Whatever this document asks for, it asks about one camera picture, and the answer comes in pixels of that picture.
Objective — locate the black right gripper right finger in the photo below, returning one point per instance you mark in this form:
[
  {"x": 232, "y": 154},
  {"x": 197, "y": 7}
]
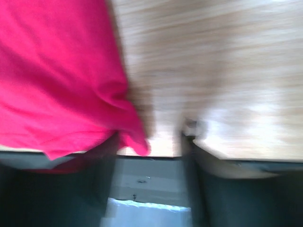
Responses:
[{"x": 238, "y": 193}]

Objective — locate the red polo shirt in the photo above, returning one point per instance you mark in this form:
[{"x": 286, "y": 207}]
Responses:
[{"x": 63, "y": 88}]

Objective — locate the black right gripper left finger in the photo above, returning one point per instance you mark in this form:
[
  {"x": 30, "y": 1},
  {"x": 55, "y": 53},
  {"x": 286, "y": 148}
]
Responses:
[{"x": 71, "y": 191}]

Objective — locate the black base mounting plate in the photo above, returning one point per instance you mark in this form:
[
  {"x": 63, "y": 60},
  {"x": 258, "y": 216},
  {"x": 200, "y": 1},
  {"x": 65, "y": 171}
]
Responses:
[{"x": 151, "y": 179}]

